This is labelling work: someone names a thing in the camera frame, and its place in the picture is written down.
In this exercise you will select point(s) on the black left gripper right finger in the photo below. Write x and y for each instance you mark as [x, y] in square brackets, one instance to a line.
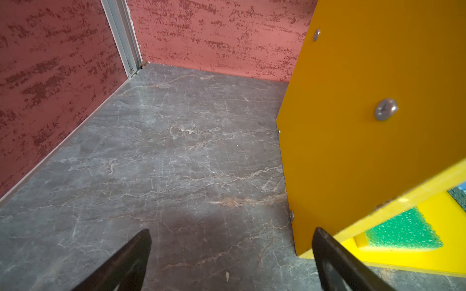
[339, 270]

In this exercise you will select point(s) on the yellow shelf with coloured boards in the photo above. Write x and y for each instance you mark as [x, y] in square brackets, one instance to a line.
[373, 123]

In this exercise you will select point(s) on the blue cellulose sponge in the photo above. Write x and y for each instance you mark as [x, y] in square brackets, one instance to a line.
[458, 193]

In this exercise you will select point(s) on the green scourer yellow sponge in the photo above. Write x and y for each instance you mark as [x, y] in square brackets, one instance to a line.
[406, 232]

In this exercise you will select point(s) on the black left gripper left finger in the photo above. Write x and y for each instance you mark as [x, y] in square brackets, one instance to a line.
[125, 270]

